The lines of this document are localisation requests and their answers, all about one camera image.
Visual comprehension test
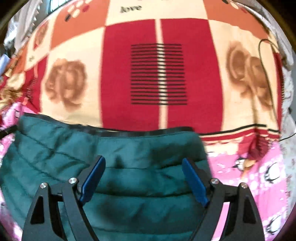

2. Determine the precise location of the dark green puffer jacket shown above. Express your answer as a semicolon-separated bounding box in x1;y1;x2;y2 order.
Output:
1;114;210;240

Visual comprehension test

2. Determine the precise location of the pink penguin quilt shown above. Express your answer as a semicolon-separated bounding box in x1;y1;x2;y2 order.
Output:
1;103;287;240

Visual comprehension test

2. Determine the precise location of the floral bed sheet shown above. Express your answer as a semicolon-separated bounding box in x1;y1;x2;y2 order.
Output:
231;0;296;209

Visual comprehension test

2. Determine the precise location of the red rose pattern blanket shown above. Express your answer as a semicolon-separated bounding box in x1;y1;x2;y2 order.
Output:
0;0;286;145

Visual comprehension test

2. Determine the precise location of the black cable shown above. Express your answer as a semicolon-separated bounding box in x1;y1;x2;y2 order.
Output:
258;39;296;142

